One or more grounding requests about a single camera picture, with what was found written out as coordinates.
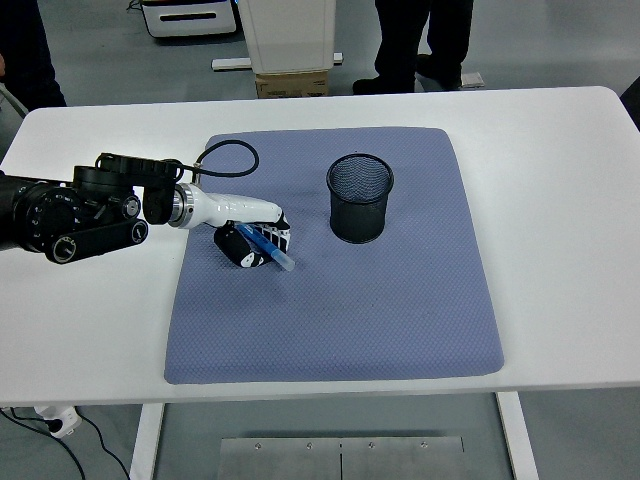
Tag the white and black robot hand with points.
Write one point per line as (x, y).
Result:
(230, 207)

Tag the blue marker with clear cap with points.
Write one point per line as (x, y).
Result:
(280, 257)

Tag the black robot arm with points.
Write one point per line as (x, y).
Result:
(30, 215)

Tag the black mesh pen holder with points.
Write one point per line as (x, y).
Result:
(357, 220)

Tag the brown cardboard box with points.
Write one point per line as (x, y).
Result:
(292, 85)

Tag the blue-grey textured mat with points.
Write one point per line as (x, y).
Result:
(325, 310)

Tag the white appliance with black slot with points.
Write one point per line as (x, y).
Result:
(190, 20)

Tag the person in black shoes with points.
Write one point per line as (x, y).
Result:
(400, 45)

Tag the white table leg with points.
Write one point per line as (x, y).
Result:
(146, 440)
(517, 440)

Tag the grey metal plate with screws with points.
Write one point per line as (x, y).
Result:
(280, 460)

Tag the person beside grey rod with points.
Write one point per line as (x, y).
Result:
(25, 50)

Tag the white power strip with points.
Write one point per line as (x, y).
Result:
(62, 422)

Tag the small grey floor plate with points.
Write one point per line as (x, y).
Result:
(472, 80)

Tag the white pedestal with base bar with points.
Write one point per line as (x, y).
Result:
(290, 35)

